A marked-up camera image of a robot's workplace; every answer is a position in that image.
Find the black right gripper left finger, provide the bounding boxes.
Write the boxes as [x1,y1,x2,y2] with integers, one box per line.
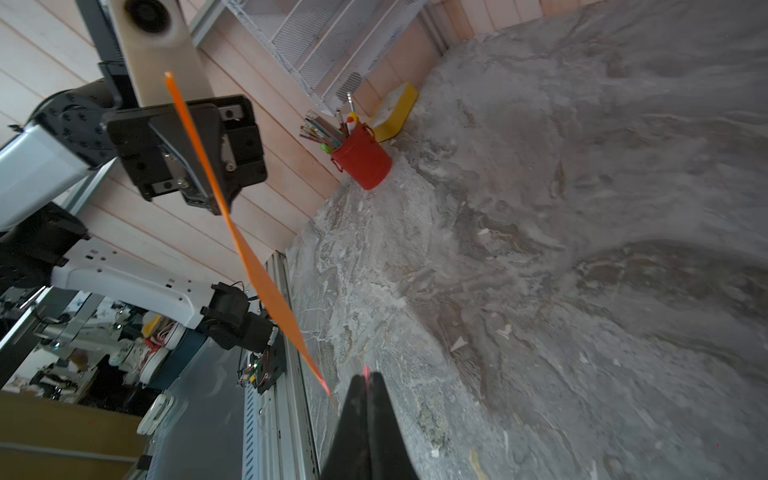
[320,375,369,480]

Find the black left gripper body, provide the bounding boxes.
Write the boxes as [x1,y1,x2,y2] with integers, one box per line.
[106,95,268,215]

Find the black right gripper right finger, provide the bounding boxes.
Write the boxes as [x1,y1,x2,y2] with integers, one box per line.
[367,372,418,480]

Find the orange paper document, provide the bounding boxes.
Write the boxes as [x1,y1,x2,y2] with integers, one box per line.
[165,71,331,396]

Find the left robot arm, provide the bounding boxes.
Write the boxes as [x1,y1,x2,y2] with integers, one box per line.
[1,79,277,353]

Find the white sneakers on floor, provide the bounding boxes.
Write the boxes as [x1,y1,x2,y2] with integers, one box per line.
[132,314,186,385]

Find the red pen holder cup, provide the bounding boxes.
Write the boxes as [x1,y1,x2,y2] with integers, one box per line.
[330,124,393,191]

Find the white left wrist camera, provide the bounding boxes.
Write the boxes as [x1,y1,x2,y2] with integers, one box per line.
[106,0,213,107]

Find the white wire mesh shelf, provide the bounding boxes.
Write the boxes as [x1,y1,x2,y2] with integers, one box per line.
[226,0,425,114]

